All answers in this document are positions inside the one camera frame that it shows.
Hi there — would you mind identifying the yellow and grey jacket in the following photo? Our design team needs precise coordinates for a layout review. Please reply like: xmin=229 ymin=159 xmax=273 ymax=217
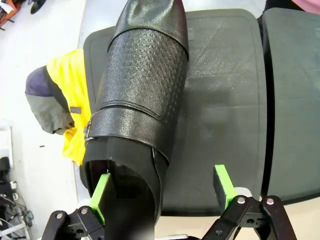
xmin=24 ymin=48 xmax=92 ymax=167

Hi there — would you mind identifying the black leather buckle shoe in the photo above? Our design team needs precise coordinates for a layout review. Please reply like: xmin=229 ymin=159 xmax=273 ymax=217
xmin=79 ymin=0 xmax=190 ymax=240

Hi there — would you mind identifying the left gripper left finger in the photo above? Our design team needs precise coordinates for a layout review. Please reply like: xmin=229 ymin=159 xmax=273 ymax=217
xmin=43 ymin=173 xmax=111 ymax=240

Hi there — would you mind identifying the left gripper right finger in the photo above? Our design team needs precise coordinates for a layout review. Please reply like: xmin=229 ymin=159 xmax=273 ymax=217
xmin=199 ymin=164 xmax=298 ymax=240

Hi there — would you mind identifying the black metal shoe stand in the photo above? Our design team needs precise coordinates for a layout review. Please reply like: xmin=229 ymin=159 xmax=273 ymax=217
xmin=82 ymin=8 xmax=267 ymax=218
xmin=259 ymin=7 xmax=320 ymax=206

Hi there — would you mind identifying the person in pink hoodie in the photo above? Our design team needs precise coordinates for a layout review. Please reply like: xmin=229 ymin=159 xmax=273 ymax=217
xmin=291 ymin=0 xmax=320 ymax=12

